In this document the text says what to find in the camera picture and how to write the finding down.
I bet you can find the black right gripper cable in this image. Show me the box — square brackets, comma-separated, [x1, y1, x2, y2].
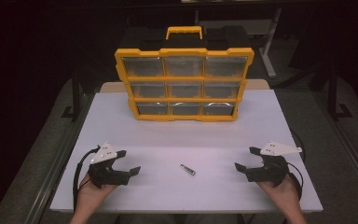
[286, 128, 306, 201]

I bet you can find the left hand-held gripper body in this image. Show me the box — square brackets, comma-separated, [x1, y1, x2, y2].
[88, 141, 131, 189]

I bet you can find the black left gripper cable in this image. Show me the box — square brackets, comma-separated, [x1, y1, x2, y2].
[72, 145, 103, 213]

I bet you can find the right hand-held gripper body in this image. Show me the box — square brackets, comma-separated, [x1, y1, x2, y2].
[245, 141, 303, 188]

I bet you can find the small metal bolt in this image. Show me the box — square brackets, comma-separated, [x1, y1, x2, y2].
[179, 163, 197, 176]

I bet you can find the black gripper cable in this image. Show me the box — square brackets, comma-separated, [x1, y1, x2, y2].
[72, 145, 103, 213]
[286, 128, 306, 201]

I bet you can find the person's left hand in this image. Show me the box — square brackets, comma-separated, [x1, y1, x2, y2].
[76, 174, 119, 216]

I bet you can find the person's right hand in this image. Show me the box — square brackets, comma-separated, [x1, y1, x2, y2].
[257, 176, 301, 215]

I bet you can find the yellow and black drawer organizer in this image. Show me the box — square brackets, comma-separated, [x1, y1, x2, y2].
[114, 25, 255, 122]

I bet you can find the black metal stand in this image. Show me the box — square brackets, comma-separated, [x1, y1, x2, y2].
[61, 66, 86, 121]
[326, 60, 354, 121]

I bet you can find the set of clear organizer drawers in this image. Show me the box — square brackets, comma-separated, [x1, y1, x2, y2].
[121, 56, 249, 117]

